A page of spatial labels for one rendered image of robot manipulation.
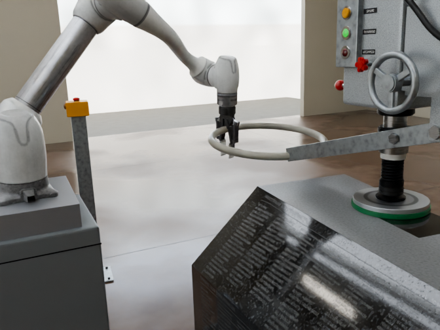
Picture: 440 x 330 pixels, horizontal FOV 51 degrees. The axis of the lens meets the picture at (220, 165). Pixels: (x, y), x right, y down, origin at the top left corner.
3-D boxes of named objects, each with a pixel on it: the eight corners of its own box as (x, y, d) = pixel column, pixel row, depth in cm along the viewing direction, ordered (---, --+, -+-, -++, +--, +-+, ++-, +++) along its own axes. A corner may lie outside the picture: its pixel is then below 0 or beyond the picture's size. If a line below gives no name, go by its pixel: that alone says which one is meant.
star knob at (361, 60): (376, 71, 119) (377, 56, 118) (364, 73, 117) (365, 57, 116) (365, 71, 122) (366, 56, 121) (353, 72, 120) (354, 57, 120)
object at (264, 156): (354, 150, 180) (355, 143, 179) (247, 169, 158) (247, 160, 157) (281, 124, 221) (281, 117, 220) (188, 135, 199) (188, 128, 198)
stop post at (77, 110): (110, 267, 295) (93, 97, 269) (113, 281, 277) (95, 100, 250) (78, 272, 289) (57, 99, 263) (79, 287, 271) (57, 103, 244)
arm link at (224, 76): (244, 92, 198) (226, 88, 208) (245, 55, 193) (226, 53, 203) (224, 95, 192) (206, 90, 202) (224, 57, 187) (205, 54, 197)
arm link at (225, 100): (226, 95, 193) (226, 109, 195) (241, 91, 199) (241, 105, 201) (212, 91, 199) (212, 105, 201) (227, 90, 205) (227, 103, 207)
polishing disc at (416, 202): (398, 187, 148) (398, 184, 148) (446, 208, 128) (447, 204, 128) (338, 195, 142) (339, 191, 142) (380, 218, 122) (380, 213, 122)
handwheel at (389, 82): (440, 114, 108) (446, 48, 105) (411, 118, 104) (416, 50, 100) (391, 108, 121) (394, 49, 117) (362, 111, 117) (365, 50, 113)
